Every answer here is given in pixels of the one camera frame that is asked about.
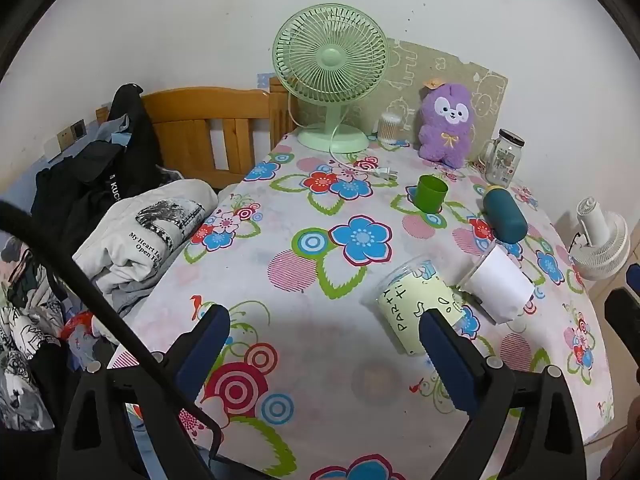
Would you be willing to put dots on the wooden headboard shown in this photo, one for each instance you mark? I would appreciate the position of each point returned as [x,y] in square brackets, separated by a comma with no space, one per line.
[200,110]

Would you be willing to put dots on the beige printed board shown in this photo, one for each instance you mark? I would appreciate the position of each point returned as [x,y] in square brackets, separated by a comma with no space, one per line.
[450,65]

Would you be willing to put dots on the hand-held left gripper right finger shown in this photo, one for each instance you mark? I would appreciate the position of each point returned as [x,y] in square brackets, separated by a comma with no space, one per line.
[450,355]

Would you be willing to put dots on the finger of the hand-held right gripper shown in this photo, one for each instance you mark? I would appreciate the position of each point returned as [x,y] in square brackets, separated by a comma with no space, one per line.
[623,312]
[633,276]

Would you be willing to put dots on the white printed shirt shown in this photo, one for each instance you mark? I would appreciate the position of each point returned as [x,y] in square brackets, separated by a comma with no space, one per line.
[130,250]

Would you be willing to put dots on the green desk fan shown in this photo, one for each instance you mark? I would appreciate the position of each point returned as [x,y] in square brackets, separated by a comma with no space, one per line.
[331,57]

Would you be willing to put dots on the glass jar mug with lid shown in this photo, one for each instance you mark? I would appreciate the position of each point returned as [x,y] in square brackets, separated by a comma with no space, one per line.
[502,160]

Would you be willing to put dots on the green plastic cup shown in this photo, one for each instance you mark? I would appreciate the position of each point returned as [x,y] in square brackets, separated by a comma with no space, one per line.
[431,197]

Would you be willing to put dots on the purple plush toy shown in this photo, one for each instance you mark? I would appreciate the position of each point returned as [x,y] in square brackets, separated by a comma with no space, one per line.
[447,130]

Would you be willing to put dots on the floral tablecloth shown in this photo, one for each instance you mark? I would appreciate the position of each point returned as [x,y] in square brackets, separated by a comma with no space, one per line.
[310,320]

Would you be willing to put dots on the wall switch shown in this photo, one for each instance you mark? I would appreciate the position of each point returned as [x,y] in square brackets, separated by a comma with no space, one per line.
[70,135]

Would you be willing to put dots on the black and white printed cloth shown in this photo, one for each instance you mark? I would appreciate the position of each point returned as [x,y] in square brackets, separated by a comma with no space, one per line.
[25,360]

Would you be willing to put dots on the dark teal bottle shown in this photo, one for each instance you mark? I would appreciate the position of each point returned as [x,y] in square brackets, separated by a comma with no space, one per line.
[506,215]

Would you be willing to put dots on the small white fan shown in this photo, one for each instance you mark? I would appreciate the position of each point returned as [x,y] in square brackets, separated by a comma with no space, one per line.
[600,245]

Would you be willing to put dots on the red printed cloth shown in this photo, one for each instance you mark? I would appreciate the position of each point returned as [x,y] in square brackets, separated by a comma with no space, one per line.
[77,322]

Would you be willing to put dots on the clear plastic cup yellow label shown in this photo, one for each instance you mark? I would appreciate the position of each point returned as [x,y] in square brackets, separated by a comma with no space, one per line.
[410,305]

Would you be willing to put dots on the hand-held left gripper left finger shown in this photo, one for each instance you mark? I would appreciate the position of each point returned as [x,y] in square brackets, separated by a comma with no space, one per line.
[206,345]

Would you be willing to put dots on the white ribbed container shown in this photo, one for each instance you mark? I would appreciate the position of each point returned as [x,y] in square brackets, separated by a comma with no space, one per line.
[390,127]

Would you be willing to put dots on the black clothing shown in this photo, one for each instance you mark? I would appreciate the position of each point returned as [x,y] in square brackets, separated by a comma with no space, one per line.
[125,160]

